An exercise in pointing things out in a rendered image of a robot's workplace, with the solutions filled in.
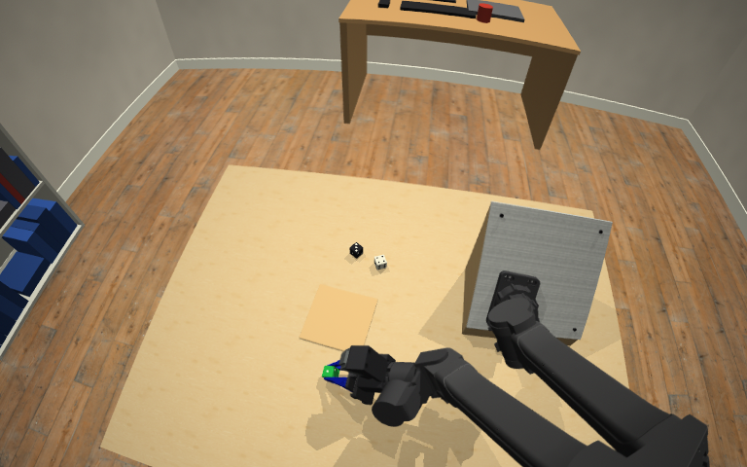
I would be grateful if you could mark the tan flat mat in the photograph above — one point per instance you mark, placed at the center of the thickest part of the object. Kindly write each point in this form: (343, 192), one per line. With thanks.
(338, 318)

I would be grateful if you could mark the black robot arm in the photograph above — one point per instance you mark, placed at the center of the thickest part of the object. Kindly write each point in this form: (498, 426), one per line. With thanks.
(637, 431)

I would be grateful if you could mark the black die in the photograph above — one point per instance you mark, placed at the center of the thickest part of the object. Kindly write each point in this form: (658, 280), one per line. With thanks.
(356, 250)

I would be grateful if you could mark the green die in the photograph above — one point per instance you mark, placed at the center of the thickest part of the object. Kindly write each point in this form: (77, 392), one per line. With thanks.
(330, 371)

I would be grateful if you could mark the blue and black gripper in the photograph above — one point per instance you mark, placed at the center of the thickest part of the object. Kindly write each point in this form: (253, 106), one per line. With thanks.
(348, 383)

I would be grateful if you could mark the white die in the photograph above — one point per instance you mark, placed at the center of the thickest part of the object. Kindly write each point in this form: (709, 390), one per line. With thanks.
(380, 262)

